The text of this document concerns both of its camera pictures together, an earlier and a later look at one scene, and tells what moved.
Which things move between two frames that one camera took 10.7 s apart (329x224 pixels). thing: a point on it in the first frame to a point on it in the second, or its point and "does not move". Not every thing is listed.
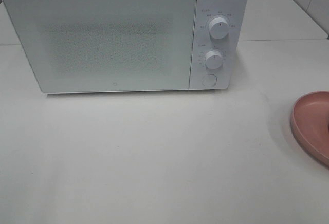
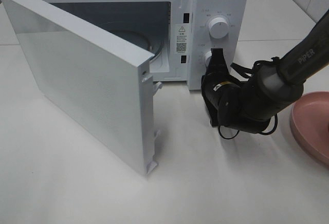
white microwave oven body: x=81 y=35 does not move
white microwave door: x=98 y=42 to x=97 y=81
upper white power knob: x=219 y=28 does not move
